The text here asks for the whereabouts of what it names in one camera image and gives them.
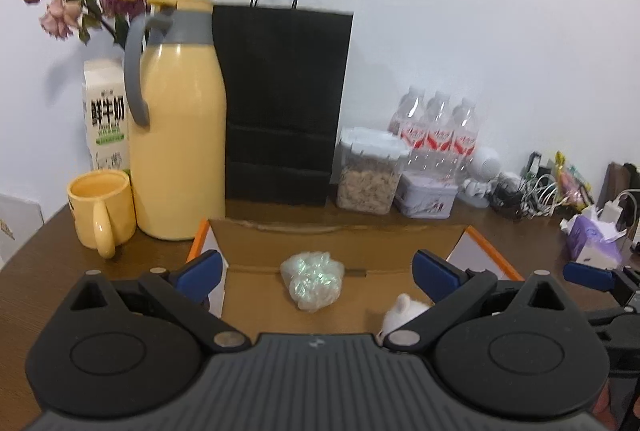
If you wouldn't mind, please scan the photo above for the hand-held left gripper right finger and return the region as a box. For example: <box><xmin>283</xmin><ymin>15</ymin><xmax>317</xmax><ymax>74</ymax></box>
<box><xmin>382</xmin><ymin>250</ymin><xmax>576</xmax><ymax>354</ymax></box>

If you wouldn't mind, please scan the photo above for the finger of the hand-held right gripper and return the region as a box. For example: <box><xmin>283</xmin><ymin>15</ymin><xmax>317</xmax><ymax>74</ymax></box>
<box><xmin>582</xmin><ymin>306</ymin><xmax>640</xmax><ymax>328</ymax></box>
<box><xmin>563</xmin><ymin>261</ymin><xmax>640</xmax><ymax>307</ymax></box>

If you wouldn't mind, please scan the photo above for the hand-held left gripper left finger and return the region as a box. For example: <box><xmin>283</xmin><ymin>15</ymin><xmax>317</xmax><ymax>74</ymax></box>
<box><xmin>70</xmin><ymin>250</ymin><xmax>253</xmax><ymax>354</ymax></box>

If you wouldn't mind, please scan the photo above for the white yellow plush toy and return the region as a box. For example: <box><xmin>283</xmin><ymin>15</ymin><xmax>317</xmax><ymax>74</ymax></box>
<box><xmin>376</xmin><ymin>293</ymin><xmax>433</xmax><ymax>346</ymax></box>

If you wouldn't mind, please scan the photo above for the red cardboard box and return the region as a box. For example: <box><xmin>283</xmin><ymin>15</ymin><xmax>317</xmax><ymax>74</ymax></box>
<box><xmin>186</xmin><ymin>217</ymin><xmax>525</xmax><ymax>337</ymax></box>

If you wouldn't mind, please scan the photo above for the bubble wrap ball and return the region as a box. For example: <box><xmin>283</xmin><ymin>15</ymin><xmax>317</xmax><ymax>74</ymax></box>
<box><xmin>280</xmin><ymin>251</ymin><xmax>346</xmax><ymax>312</ymax></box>

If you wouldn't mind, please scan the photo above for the purple tissue pack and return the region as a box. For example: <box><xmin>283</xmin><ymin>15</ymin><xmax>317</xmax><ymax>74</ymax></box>
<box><xmin>560</xmin><ymin>206</ymin><xmax>626</xmax><ymax>269</ymax></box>

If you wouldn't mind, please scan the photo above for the white charger block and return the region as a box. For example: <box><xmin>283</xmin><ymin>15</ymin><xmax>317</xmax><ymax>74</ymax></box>
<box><xmin>597</xmin><ymin>198</ymin><xmax>627</xmax><ymax>228</ymax></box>

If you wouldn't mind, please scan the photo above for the printed tin box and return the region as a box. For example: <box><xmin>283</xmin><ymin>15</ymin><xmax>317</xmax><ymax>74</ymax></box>
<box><xmin>393</xmin><ymin>171</ymin><xmax>458</xmax><ymax>218</ymax></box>

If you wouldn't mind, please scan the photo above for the yellow green snack packet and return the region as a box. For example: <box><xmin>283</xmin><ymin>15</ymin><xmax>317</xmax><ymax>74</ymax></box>
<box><xmin>552</xmin><ymin>151</ymin><xmax>594</xmax><ymax>208</ymax></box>

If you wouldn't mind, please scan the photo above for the dark brown bag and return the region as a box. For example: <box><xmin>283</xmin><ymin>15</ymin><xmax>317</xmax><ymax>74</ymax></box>
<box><xmin>602</xmin><ymin>162</ymin><xmax>640</xmax><ymax>212</ymax></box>

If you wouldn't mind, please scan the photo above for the clear seed container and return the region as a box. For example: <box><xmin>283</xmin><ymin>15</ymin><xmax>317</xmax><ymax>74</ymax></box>
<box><xmin>335</xmin><ymin>127</ymin><xmax>411</xmax><ymax>216</ymax></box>

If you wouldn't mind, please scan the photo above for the white robot toy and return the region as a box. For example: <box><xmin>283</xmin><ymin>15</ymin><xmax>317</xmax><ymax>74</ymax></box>
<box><xmin>460</xmin><ymin>147</ymin><xmax>502</xmax><ymax>208</ymax></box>

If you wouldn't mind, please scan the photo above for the yellow ceramic mug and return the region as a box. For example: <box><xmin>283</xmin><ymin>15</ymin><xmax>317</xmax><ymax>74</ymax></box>
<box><xmin>67</xmin><ymin>170</ymin><xmax>137</xmax><ymax>259</ymax></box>

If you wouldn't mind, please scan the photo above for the yellow thermos jug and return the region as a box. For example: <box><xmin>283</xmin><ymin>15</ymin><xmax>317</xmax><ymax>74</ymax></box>
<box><xmin>123</xmin><ymin>0</ymin><xmax>228</xmax><ymax>242</ymax></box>

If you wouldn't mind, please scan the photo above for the clear water bottle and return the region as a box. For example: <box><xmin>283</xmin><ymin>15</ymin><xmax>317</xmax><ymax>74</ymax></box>
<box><xmin>387</xmin><ymin>85</ymin><xmax>428</xmax><ymax>174</ymax></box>
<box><xmin>450</xmin><ymin>97</ymin><xmax>481</xmax><ymax>184</ymax></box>
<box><xmin>424</xmin><ymin>90</ymin><xmax>455</xmax><ymax>182</ymax></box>

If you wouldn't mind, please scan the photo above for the white milk carton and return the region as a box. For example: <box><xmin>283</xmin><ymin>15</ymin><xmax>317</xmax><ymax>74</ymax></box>
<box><xmin>82</xmin><ymin>58</ymin><xmax>132</xmax><ymax>172</ymax></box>

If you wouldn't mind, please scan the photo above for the white cardboard box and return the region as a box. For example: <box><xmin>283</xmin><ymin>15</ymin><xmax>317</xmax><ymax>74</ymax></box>
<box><xmin>0</xmin><ymin>194</ymin><xmax>43</xmax><ymax>269</ymax></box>

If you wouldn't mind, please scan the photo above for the black paper bag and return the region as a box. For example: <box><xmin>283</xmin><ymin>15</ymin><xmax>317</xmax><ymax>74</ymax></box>
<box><xmin>212</xmin><ymin>0</ymin><xmax>355</xmax><ymax>207</ymax></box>

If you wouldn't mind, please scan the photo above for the black cable bundle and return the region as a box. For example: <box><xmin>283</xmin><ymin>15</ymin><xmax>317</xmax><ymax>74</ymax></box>
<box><xmin>490</xmin><ymin>176</ymin><xmax>531</xmax><ymax>220</ymax></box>

